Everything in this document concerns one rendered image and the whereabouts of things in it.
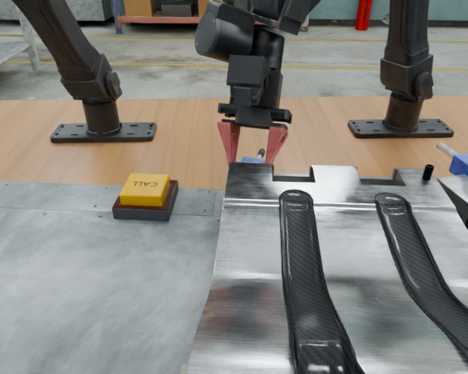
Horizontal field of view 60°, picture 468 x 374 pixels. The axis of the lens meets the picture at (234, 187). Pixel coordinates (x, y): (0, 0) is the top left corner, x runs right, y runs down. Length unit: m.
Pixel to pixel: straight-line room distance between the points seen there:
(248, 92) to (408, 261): 0.26
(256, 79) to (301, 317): 0.29
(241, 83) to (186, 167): 0.25
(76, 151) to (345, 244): 0.55
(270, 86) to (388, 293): 0.32
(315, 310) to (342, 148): 0.49
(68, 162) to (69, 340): 0.39
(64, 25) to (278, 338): 0.55
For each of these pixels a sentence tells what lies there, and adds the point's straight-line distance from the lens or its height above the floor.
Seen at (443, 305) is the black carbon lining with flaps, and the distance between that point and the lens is 0.39.
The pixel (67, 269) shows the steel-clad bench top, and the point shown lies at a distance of 0.54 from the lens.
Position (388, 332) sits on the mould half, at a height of 0.92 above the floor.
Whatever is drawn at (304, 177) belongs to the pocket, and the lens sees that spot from 0.54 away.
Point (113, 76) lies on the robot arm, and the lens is 0.78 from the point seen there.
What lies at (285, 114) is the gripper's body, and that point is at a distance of 0.57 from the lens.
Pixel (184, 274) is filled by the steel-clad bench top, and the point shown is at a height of 0.80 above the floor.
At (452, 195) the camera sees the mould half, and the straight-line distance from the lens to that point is 0.62.
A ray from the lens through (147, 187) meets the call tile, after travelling 0.59.
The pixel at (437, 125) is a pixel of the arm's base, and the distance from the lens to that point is 0.93.
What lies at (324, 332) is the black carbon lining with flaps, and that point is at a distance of 0.31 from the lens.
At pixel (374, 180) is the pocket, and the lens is 0.56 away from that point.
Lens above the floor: 1.15
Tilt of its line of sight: 33 degrees down
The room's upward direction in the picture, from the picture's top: straight up
